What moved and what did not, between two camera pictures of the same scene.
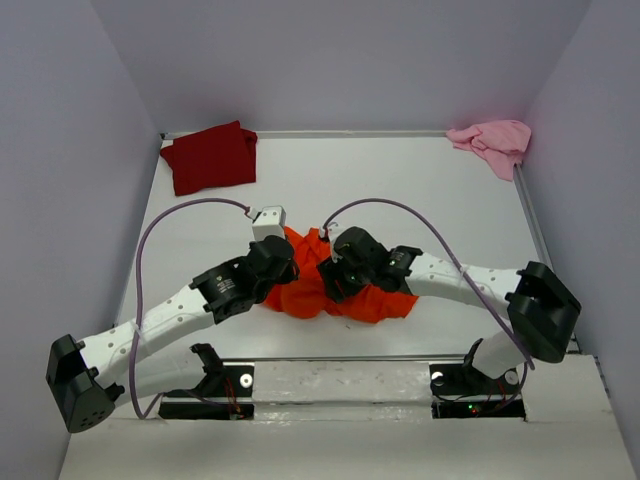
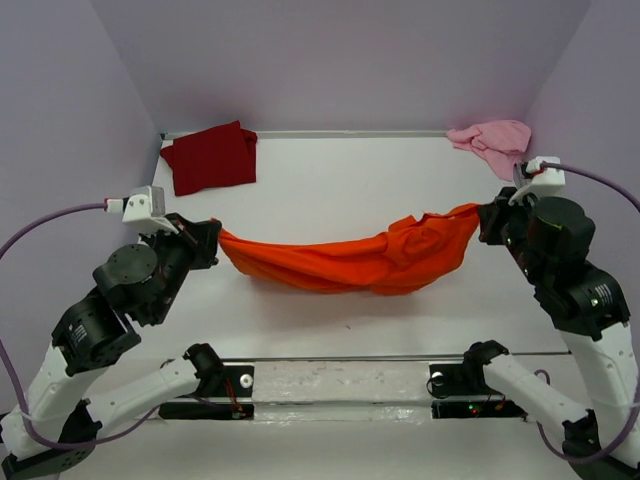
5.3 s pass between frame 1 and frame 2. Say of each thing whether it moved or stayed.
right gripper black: moved
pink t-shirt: stayed
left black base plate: stayed
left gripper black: moved
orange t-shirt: moved
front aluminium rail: stayed
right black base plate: stayed
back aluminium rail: stayed
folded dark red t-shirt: stayed
